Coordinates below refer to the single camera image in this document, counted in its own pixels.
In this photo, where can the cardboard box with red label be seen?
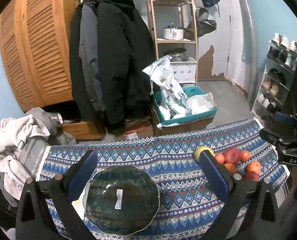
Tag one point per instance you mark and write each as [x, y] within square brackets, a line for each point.
[138, 131]

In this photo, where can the green glass bowl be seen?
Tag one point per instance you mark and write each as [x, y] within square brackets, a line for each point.
[128, 212]

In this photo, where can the steel pot with black lid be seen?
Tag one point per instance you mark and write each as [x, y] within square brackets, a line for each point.
[177, 54]

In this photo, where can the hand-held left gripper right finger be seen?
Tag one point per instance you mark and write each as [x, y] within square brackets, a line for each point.
[214, 170]

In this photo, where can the grey printed tote bag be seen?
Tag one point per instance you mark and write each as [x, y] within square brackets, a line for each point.
[32, 157]

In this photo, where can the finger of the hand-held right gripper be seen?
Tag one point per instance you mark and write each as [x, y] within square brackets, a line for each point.
[284, 118]
[273, 136]

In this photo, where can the white patterned box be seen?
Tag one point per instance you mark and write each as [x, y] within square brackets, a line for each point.
[184, 71]

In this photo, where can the black coat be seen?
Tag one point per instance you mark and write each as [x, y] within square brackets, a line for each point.
[123, 55]

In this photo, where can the white pot with lid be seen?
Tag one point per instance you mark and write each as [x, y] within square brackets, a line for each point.
[173, 33]

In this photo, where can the white printed rice bag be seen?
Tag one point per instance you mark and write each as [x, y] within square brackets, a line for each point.
[168, 87]

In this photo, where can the wooden shelf unit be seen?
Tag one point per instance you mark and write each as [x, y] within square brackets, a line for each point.
[153, 30]

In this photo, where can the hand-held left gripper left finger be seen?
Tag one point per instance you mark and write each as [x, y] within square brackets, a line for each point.
[84, 166]

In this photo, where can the large cardboard box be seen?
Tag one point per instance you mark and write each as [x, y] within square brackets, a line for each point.
[186, 127]

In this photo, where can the grey jacket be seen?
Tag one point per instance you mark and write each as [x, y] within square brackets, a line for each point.
[88, 55]

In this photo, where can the shoe rack with shoes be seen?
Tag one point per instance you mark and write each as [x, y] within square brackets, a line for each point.
[276, 87]

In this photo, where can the clear plastic bag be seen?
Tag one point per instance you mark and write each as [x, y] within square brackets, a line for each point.
[199, 103]

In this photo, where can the red apple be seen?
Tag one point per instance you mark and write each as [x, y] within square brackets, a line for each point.
[232, 155]
[251, 176]

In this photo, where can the metal shoe rack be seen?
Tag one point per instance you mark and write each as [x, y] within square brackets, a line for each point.
[263, 80]

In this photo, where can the grey hoodie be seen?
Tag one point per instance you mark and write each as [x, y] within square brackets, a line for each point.
[61, 135]

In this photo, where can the yellow pear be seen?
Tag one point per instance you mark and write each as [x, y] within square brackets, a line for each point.
[199, 150]

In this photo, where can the white door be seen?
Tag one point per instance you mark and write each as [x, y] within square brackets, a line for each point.
[238, 42]

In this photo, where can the wooden drawer box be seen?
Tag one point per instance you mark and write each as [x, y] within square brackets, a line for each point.
[81, 128]

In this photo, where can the teal plastic crate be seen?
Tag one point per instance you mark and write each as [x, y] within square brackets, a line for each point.
[208, 113]

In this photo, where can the blue patterned tablecloth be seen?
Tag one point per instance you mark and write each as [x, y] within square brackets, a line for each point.
[163, 155]

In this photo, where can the small orange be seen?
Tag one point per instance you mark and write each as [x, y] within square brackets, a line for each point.
[219, 158]

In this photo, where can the wooden louvered wardrobe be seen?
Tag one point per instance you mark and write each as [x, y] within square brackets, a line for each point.
[38, 50]

